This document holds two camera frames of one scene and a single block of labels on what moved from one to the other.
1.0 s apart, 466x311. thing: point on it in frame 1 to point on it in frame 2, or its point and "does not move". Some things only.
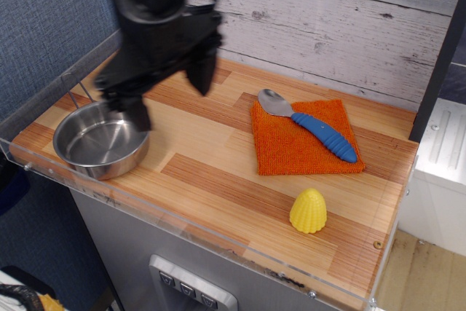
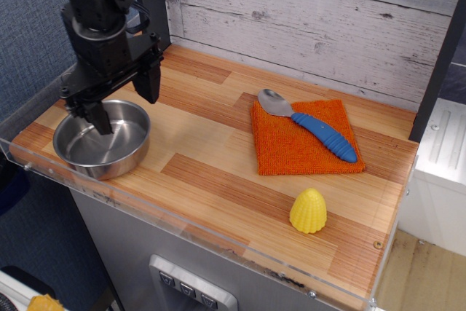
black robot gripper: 170,22 to 105,57
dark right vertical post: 435,87 does not move
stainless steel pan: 98,143 does not move
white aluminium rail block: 433,207 does not move
